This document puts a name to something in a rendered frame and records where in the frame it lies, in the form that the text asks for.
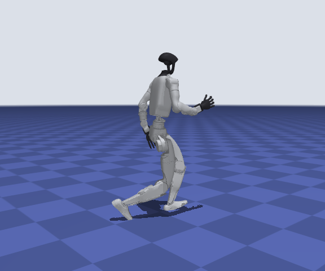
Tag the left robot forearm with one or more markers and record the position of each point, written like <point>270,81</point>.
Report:
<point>143,118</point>

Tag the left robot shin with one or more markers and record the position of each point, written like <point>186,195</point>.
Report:
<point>175,185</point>

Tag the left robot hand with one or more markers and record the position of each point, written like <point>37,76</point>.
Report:
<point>148,139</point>

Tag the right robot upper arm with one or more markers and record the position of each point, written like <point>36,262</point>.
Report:
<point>172,84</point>

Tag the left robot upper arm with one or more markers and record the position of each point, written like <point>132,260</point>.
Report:
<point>143,102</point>

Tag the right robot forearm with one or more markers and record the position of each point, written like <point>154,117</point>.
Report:
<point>186,110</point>

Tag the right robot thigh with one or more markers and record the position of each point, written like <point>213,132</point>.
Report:
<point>167,159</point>

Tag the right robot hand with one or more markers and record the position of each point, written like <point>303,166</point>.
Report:
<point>205,104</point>

